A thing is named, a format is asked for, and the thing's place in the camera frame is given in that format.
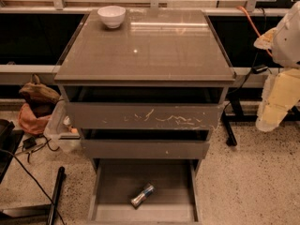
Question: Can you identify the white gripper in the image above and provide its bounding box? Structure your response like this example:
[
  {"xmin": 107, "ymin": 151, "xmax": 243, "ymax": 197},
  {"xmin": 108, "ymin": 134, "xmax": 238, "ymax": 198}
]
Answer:
[{"xmin": 254, "ymin": 2, "xmax": 300, "ymax": 132}]

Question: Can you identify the silver blue redbull can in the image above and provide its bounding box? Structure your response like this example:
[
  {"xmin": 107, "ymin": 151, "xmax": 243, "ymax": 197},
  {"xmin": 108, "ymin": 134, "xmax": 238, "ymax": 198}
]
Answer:
[{"xmin": 130, "ymin": 183, "xmax": 156, "ymax": 209}]

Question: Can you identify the grey drawer cabinet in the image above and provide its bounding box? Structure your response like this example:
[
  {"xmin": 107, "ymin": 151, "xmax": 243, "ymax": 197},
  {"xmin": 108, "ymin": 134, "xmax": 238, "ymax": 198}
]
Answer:
[{"xmin": 53, "ymin": 8, "xmax": 236, "ymax": 225}]

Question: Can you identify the grey bottom drawer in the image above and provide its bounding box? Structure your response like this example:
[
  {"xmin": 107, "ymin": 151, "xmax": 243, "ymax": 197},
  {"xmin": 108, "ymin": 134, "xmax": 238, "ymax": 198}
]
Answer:
[{"xmin": 87, "ymin": 159, "xmax": 202, "ymax": 225}]

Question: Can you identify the grey drawer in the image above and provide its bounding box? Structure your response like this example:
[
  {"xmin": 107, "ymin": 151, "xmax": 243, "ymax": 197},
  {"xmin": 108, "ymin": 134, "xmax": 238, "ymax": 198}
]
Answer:
[
  {"xmin": 67, "ymin": 102, "xmax": 223, "ymax": 130},
  {"xmin": 87, "ymin": 159, "xmax": 202, "ymax": 225},
  {"xmin": 82, "ymin": 129, "xmax": 210, "ymax": 159}
]

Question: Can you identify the grey top drawer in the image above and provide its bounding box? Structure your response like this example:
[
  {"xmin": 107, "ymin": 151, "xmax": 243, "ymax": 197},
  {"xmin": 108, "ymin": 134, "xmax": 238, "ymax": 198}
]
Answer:
[{"xmin": 67, "ymin": 102, "xmax": 223, "ymax": 130}]

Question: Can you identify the grey middle drawer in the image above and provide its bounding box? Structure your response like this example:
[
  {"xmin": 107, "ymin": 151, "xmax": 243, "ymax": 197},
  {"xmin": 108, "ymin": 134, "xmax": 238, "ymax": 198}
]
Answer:
[{"xmin": 82, "ymin": 129, "xmax": 210, "ymax": 159}]

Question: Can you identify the white ceramic bowl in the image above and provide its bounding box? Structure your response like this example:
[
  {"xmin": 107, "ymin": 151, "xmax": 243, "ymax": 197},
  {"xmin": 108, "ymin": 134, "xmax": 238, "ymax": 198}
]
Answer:
[{"xmin": 97, "ymin": 6, "xmax": 126, "ymax": 28}]

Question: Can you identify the clear plastic container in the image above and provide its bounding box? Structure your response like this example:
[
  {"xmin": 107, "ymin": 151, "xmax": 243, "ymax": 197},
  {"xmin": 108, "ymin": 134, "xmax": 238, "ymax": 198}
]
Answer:
[{"xmin": 44, "ymin": 100, "xmax": 81, "ymax": 153}]

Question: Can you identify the brown cloth bag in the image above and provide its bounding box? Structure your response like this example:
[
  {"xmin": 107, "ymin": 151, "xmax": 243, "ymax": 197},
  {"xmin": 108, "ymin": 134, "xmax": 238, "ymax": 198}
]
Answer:
[{"xmin": 19, "ymin": 74, "xmax": 60, "ymax": 105}]

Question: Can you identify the orange cloth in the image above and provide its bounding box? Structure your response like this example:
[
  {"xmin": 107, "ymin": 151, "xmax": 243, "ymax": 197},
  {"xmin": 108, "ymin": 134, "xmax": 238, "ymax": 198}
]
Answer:
[{"xmin": 18, "ymin": 103, "xmax": 53, "ymax": 135}]

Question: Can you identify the black power adapter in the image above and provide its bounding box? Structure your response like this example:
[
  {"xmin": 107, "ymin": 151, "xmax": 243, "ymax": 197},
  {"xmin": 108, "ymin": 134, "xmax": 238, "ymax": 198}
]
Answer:
[{"xmin": 22, "ymin": 137, "xmax": 37, "ymax": 149}]

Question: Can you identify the black metal tube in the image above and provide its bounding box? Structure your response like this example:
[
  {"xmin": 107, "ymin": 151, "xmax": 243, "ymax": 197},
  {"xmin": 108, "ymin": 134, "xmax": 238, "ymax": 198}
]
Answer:
[{"xmin": 46, "ymin": 167, "xmax": 66, "ymax": 225}]

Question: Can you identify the black bin at left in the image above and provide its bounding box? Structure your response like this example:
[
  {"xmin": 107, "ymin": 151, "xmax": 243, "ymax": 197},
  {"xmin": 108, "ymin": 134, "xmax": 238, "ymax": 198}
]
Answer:
[{"xmin": 0, "ymin": 119, "xmax": 24, "ymax": 183}]

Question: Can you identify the black box on rail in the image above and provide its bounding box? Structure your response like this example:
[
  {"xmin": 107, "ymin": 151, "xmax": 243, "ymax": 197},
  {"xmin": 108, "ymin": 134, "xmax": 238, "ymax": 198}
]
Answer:
[{"xmin": 251, "ymin": 65, "xmax": 268, "ymax": 74}]

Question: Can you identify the black table leg frame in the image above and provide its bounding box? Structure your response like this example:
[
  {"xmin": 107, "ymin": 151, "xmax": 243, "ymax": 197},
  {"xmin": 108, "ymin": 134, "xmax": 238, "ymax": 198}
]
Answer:
[{"xmin": 220, "ymin": 94, "xmax": 300, "ymax": 147}]

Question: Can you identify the black floor cable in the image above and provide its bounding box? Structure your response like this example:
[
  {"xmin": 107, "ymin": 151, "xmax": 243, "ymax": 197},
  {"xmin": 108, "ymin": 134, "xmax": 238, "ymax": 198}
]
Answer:
[{"xmin": 0, "ymin": 148, "xmax": 67, "ymax": 225}]

